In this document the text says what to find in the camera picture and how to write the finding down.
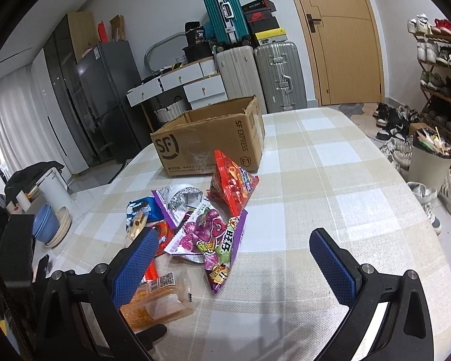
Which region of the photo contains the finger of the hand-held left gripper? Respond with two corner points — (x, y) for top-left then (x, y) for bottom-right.
(133, 323), (168, 351)

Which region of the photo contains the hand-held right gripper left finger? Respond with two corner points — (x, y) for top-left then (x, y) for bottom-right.
(35, 227), (162, 361)

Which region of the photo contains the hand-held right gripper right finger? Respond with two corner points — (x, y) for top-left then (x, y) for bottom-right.
(309, 227), (434, 361)

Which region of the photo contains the red cookie packet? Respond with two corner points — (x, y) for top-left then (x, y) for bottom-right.
(143, 221), (172, 282)

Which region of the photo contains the red cone chips bag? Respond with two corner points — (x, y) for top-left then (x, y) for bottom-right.
(207, 150), (261, 217)

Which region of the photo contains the brown cardboard box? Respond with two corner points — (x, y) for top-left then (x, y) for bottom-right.
(150, 96), (267, 177)

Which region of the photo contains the orange bread packet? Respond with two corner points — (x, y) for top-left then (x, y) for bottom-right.
(119, 271), (196, 333)

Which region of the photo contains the blue basin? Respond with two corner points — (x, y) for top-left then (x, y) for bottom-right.
(32, 203), (63, 243)

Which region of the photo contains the small yellow snack packet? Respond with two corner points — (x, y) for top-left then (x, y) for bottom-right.
(126, 212), (149, 241)

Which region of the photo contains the white basin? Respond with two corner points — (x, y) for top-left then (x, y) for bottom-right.
(43, 207), (73, 249)

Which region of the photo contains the blue cookie packet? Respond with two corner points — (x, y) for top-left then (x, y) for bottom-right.
(126, 196), (166, 234)

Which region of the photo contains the white pedal bin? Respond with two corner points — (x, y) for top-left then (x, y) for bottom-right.
(35, 169), (70, 215)

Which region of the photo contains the black jacket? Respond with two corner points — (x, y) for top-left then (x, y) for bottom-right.
(4, 161), (64, 205)

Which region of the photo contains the silver purple snack bag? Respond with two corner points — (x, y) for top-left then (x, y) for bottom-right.
(151, 184), (211, 230)

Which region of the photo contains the purple grape candy bag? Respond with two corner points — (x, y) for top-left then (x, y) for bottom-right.
(171, 205), (249, 296)

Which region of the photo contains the beige full trash bin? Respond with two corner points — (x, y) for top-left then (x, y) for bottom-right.
(408, 128), (451, 192)

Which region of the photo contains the white sheer curtain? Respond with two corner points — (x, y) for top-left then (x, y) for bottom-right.
(0, 58), (66, 181)

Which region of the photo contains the scattered pile of sneakers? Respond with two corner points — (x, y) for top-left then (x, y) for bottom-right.
(372, 101), (451, 236)

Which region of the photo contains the beige door mat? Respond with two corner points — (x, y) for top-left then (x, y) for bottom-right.
(338, 103), (380, 121)

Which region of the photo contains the woven basket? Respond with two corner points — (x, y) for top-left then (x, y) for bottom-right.
(152, 98), (185, 123)

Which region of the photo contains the dark grey fridge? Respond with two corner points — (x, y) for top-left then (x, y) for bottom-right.
(76, 41), (143, 166)

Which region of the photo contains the white drawer desk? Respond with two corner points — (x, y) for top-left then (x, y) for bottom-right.
(127, 58), (228, 111)

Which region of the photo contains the dark glass cabinet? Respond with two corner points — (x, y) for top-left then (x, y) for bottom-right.
(43, 13), (98, 174)

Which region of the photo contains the silver suitcase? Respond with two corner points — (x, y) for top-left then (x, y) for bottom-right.
(253, 41), (308, 113)

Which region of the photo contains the wooden shoe rack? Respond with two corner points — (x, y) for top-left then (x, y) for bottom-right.
(413, 32), (451, 143)

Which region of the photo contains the beige suitcase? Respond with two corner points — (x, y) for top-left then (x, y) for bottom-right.
(215, 45), (267, 115)

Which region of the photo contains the grey oval mirror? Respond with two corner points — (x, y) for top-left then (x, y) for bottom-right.
(143, 32), (189, 74)

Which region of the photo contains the wooden door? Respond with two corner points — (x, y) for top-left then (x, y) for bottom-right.
(282, 0), (384, 106)

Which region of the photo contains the black storage box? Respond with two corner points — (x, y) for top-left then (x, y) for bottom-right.
(182, 43), (216, 63)

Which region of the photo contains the large tan cardboard box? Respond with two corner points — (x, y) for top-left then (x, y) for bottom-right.
(67, 11), (98, 55)

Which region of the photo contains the black and yellow shoe box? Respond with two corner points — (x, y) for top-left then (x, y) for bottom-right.
(253, 29), (288, 48)

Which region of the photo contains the shoe rack with shoes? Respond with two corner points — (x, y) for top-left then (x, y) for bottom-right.
(407, 14), (451, 140)

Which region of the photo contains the small brown carton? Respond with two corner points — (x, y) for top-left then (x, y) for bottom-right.
(110, 15), (126, 42)

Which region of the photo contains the black bag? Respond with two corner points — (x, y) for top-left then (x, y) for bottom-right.
(184, 20), (211, 46)

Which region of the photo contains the plain black shoe box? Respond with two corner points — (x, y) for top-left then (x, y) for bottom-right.
(248, 20), (281, 34)

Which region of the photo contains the black shoe box red logo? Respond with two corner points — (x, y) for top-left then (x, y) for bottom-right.
(244, 11), (277, 23)

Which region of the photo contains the teal suitcase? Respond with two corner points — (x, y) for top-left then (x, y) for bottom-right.
(201, 0), (252, 48)

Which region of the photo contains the black shoe box red inside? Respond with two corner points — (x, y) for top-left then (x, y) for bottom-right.
(241, 0), (277, 13)

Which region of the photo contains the dark door handle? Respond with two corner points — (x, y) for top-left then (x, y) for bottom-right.
(306, 13), (324, 32)

